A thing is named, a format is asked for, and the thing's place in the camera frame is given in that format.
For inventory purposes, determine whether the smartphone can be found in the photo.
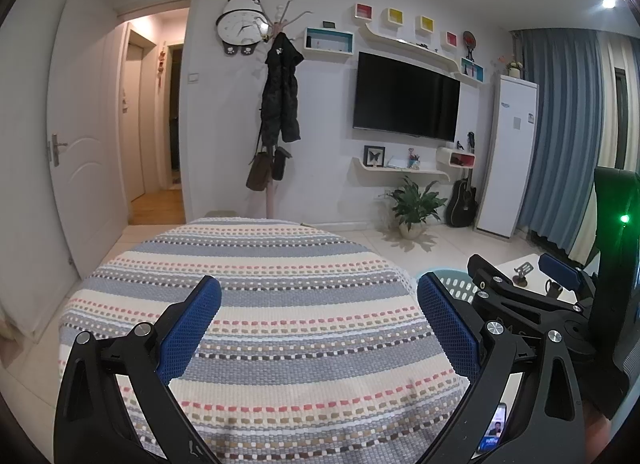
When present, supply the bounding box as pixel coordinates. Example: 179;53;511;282
475;401;509;455

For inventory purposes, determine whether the black hanging bag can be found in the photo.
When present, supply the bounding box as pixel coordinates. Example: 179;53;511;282
272;146;292;181

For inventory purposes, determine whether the grey phone stand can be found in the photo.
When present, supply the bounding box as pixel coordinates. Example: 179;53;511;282
512;261;534;288

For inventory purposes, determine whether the white standing air conditioner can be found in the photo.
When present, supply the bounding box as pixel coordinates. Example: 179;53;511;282
474;74;541;241

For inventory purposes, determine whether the light blue plastic basket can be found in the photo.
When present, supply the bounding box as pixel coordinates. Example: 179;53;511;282
429;268;482;306

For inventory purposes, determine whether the black acoustic guitar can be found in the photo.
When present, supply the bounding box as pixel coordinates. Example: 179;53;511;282
445;131;479;229

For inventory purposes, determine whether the white door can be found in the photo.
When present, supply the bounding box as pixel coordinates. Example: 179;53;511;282
46;0;133;281

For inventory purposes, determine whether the black wall television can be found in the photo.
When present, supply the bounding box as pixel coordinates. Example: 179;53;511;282
352;50;462;143

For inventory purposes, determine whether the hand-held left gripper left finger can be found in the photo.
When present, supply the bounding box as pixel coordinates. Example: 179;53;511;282
52;274;223;464

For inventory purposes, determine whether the pink coat rack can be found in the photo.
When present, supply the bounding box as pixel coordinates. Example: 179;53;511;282
250;0;317;221

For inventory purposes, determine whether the potted green plant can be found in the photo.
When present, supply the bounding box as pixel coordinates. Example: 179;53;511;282
381;175;449;239

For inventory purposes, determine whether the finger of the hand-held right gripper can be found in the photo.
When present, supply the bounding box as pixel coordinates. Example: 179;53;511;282
538;252;597;305
466;254;589;341

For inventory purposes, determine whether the beige sheer curtain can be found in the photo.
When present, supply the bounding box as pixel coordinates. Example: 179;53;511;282
575;34;640;267

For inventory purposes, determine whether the blue curtain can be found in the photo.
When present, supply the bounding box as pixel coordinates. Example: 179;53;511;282
512;29;610;257

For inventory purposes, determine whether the blue cube wall shelf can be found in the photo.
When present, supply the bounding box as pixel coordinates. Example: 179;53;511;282
459;57;485;86

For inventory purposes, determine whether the white box shelf blue inside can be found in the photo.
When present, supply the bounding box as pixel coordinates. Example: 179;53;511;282
303;27;355;56

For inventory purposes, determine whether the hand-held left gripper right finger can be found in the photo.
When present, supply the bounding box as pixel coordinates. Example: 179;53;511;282
416;271;587;464

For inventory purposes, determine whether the black jacket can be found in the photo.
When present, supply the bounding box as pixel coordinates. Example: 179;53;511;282
259;31;305;150

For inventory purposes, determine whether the white wavy wall shelf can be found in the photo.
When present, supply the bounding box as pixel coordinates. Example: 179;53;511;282
352;156;452;177

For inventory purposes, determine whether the panda wall clock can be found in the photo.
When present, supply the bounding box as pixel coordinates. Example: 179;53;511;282
216;0;267;56

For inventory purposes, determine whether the long white curved shelf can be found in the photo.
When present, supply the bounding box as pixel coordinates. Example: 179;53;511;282
363;21;464;77

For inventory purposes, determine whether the white cubby shelf red inside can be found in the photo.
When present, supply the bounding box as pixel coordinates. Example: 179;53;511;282
436;145;476;171

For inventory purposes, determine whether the striped knit blanket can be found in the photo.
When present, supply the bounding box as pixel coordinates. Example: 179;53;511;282
54;216;472;464

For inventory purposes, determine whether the brown hanging bag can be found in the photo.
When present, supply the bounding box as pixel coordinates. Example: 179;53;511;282
245;143;274;191

